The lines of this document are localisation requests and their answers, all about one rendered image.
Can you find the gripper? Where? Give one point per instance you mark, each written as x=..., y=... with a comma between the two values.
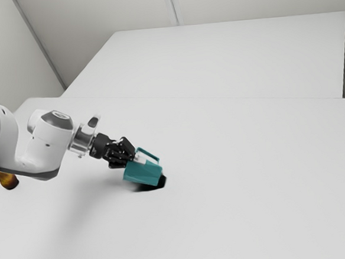
x=102, y=147

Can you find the teal faceted mug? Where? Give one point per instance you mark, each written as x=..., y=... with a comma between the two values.
x=144, y=174

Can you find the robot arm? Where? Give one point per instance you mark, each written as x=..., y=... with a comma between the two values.
x=40, y=144

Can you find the brown glossy rounded object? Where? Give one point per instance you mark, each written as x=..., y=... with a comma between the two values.
x=8, y=181

